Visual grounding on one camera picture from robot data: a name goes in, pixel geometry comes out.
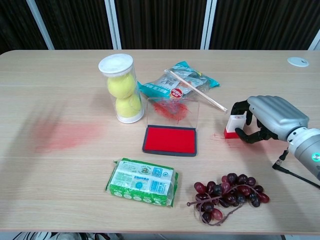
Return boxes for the clear tennis ball tube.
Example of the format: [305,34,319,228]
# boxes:
[98,53,145,124]

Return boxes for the white partition frame post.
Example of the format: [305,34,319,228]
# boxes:
[104,0,122,50]
[26,0,55,50]
[199,0,218,50]
[308,32,320,51]

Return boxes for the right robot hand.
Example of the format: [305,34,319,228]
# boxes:
[230,95,310,145]

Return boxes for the dark red grape bunch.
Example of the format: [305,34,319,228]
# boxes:
[186,173,271,227]

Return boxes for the white desk cable grommet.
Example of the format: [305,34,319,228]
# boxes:
[286,56,310,68]

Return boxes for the black wrist cable plug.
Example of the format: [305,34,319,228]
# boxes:
[271,148,320,189]

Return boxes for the teal snack bag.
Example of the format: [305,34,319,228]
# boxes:
[136,60,221,106]

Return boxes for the red ink pad clear lid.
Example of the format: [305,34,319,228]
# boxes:
[142,97,201,158]

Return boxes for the dark partition panel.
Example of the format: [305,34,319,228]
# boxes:
[113,0,208,50]
[33,0,114,50]
[209,0,320,51]
[0,0,50,55]

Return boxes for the wrapped wooden chopsticks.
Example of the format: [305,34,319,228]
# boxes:
[164,69,229,114]

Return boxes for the green tissue pack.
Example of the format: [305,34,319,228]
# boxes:
[104,157,180,208]

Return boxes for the yellow tennis ball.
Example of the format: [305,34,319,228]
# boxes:
[107,74,137,98]
[115,93,142,117]

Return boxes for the red white stamp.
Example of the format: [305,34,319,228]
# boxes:
[223,114,245,140]

